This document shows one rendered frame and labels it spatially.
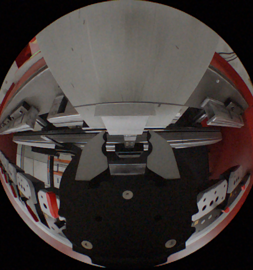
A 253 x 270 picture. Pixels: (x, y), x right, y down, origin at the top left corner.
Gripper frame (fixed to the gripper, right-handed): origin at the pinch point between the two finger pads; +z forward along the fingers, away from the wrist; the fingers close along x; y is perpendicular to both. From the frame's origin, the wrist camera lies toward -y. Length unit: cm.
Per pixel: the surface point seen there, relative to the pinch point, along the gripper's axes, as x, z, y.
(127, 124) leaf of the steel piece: 0.1, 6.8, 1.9
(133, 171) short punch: 1.2, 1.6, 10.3
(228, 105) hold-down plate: 45.5, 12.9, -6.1
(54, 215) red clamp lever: -14.5, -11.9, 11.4
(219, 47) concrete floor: 120, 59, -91
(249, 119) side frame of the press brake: 86, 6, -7
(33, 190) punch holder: -29.6, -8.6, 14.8
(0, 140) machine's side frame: -215, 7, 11
